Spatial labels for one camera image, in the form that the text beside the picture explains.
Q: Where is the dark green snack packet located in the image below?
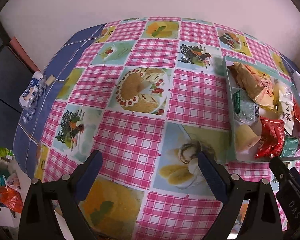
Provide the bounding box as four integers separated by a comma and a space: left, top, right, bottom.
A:
280, 135, 299, 158

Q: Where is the red crinkled snack bag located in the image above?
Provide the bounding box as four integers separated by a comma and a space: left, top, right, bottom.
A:
255, 116, 285, 159

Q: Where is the round orange jelly cup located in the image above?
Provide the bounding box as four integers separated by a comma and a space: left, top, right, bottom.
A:
235, 124, 261, 152

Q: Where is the white peach cake packet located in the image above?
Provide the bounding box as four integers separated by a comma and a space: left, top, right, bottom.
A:
279, 90, 294, 135

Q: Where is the green silver snack packet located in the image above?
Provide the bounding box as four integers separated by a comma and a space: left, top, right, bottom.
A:
232, 88, 260, 126

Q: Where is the beige egg roll packet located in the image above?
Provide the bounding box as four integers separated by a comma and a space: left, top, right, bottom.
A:
227, 62, 274, 109

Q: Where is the red patterned snack packet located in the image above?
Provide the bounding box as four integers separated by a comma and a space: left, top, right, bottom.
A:
293, 99, 300, 132

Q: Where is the orange plastic bag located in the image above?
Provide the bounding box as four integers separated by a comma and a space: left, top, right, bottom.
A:
0, 186, 23, 213

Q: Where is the green rimmed white box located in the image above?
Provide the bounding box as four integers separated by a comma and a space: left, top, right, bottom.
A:
222, 56, 300, 163

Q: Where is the blue plaid tablecloth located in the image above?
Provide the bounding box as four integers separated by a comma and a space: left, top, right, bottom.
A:
13, 24, 106, 179

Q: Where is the white power strip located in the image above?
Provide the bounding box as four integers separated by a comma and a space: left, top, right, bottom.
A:
293, 70, 300, 96

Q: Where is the blue white tissue pack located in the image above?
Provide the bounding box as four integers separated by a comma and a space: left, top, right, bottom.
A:
19, 72, 46, 123

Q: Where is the small cream eraser block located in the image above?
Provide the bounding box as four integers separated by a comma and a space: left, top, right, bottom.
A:
45, 75, 56, 86

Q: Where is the pink checkered fruit tablecloth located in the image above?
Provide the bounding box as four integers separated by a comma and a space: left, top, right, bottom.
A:
34, 17, 292, 239

